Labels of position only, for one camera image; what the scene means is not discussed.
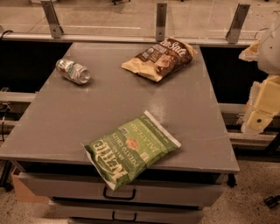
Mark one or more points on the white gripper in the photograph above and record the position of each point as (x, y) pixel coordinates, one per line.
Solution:
(270, 51)

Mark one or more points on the brown chip bag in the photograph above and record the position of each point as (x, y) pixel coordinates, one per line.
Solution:
(161, 59)

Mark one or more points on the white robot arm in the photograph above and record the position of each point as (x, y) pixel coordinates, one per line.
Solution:
(269, 50)

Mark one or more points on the green Kettle chip bag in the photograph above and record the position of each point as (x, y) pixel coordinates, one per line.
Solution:
(124, 153)

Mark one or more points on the upper grey drawer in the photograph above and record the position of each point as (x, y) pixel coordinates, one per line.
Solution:
(140, 191)

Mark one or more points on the grey drawer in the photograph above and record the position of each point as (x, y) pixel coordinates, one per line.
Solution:
(140, 191)
(127, 213)

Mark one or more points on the crushed clear plastic bottle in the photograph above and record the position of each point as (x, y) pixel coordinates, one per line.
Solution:
(73, 71)

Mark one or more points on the lower grey drawer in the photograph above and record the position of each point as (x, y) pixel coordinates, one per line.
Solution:
(127, 213)

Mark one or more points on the right metal rail bracket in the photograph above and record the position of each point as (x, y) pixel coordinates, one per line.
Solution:
(234, 31)

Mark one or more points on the metal rail bracket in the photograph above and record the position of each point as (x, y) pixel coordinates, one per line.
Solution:
(234, 31)
(161, 21)
(51, 17)

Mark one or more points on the middle metal rail bracket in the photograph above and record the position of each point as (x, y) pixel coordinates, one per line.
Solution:
(161, 21)

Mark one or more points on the left metal rail bracket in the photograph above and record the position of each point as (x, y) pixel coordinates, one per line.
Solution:
(51, 17)

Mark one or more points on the horizontal metal rail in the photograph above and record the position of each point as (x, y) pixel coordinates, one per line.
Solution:
(120, 39)

